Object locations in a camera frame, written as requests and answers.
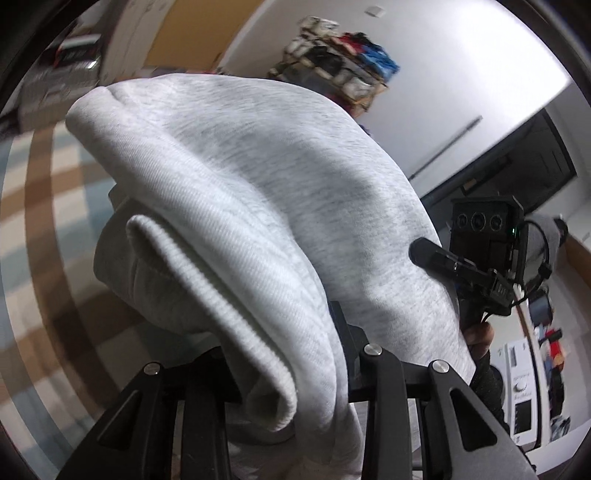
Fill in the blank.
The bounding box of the wooden door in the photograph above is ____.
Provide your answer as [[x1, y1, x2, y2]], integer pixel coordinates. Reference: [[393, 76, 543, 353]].
[[143, 0, 269, 75]]

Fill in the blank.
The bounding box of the plaid bed sheet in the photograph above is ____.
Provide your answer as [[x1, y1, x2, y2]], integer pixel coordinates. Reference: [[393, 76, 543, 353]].
[[0, 124, 185, 462]]

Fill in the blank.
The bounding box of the dark wall rod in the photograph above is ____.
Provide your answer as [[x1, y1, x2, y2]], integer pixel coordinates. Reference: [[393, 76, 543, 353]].
[[409, 116, 484, 181]]

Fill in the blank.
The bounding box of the white washing machine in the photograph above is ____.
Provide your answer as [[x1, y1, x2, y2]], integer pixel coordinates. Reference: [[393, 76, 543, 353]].
[[489, 339, 548, 450]]

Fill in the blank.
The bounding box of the black framed screen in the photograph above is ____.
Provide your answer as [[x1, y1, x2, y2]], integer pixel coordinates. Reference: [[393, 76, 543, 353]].
[[418, 108, 578, 213]]

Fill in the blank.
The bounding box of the grey hanging garment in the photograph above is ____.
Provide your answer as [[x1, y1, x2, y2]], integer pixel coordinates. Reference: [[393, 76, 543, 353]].
[[526, 215, 571, 278]]

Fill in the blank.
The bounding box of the light grey sweatshirt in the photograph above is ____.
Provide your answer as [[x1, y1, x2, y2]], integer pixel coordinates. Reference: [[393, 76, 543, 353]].
[[65, 73, 476, 480]]

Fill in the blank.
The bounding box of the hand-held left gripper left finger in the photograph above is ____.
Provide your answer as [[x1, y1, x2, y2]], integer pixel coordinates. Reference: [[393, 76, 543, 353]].
[[55, 346, 243, 480]]

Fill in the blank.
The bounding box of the person's right hand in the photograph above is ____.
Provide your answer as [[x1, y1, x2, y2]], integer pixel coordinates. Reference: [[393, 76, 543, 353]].
[[463, 322, 496, 360]]

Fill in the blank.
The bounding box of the red cloth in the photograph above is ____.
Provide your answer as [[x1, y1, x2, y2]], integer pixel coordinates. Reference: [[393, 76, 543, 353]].
[[542, 328, 566, 370]]

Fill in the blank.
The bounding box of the wooden shoe rack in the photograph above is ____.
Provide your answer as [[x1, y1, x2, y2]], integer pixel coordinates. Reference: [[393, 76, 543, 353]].
[[268, 16, 400, 112]]

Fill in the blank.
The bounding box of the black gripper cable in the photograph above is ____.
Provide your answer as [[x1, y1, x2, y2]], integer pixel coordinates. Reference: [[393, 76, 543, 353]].
[[515, 220, 555, 306]]

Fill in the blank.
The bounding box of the grey storage case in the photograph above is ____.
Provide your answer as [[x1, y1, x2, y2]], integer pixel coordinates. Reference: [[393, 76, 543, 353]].
[[21, 34, 109, 123]]

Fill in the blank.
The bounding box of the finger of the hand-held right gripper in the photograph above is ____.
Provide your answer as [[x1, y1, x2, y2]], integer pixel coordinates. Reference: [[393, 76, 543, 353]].
[[409, 236, 497, 289]]

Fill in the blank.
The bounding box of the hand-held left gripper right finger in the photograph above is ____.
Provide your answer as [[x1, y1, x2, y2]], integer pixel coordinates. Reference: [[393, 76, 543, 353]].
[[329, 301, 541, 480]]

